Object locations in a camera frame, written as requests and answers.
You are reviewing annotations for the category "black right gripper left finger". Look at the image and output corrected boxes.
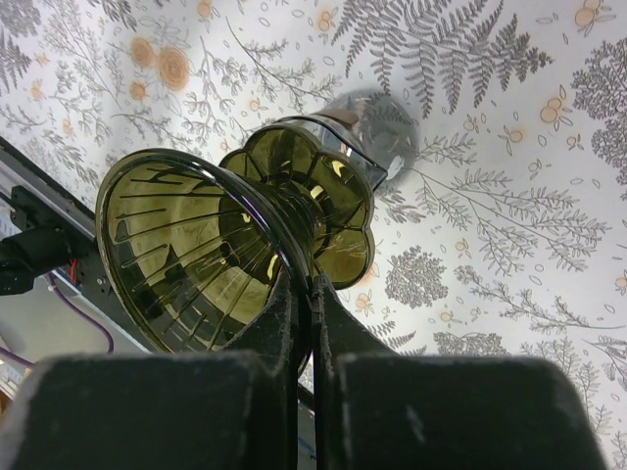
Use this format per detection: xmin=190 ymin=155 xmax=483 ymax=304
xmin=1 ymin=275 xmax=299 ymax=469

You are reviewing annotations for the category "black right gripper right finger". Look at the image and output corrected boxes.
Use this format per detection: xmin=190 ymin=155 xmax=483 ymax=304
xmin=311 ymin=276 xmax=605 ymax=469

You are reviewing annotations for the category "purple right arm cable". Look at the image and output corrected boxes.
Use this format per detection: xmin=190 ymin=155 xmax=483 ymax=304
xmin=0 ymin=286 xmax=119 ymax=366

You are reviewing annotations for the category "floral patterned tablecloth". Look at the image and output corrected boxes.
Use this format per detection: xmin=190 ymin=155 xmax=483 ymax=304
xmin=1 ymin=1 xmax=626 ymax=469

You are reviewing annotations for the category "green glass coffee dripper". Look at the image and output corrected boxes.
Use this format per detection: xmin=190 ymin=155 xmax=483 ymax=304
xmin=95 ymin=116 xmax=387 ymax=353

